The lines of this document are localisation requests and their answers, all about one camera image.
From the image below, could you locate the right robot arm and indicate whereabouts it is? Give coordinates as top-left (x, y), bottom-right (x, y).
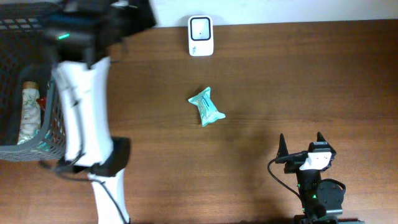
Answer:
top-left (267, 132), bottom-right (363, 224)

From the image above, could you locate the orange red snack bar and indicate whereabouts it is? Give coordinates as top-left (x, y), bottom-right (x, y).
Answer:
top-left (36, 97), bottom-right (47, 111)

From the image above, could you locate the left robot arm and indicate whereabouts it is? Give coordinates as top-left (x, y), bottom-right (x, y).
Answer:
top-left (42, 0), bottom-right (156, 223)

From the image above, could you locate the white floral cream tube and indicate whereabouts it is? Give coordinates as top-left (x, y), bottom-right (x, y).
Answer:
top-left (17, 82), bottom-right (41, 144)

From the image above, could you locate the grey plastic mesh basket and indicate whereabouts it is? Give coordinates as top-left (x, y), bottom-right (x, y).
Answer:
top-left (1, 2), bottom-right (66, 162)

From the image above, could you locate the teal snack packet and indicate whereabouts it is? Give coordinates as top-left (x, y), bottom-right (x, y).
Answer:
top-left (188, 87), bottom-right (226, 127)

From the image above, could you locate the white barcode scanner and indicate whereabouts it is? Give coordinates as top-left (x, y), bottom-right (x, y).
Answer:
top-left (187, 16), bottom-right (214, 57)

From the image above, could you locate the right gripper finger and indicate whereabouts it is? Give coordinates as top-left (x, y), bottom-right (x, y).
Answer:
top-left (317, 132), bottom-right (326, 142)
top-left (277, 133), bottom-right (289, 157)

